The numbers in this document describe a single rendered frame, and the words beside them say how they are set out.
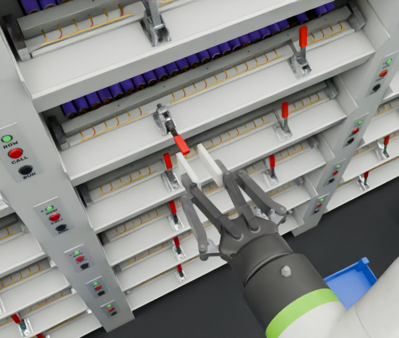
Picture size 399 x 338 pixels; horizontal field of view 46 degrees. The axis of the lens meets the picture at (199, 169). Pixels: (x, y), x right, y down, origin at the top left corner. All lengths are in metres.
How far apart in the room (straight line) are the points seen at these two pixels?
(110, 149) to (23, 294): 0.48
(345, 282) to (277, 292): 1.15
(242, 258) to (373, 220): 1.26
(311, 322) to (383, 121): 0.93
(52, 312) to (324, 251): 0.91
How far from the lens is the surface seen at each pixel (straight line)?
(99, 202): 0.96
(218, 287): 1.61
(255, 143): 1.02
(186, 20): 0.66
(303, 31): 0.84
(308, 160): 1.26
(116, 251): 1.13
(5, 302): 1.16
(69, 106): 0.79
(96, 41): 0.64
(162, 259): 1.33
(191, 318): 1.58
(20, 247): 0.96
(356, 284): 1.69
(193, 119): 0.81
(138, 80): 0.81
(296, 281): 0.55
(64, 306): 1.33
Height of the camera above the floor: 1.54
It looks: 59 degrees down
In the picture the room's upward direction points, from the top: straight up
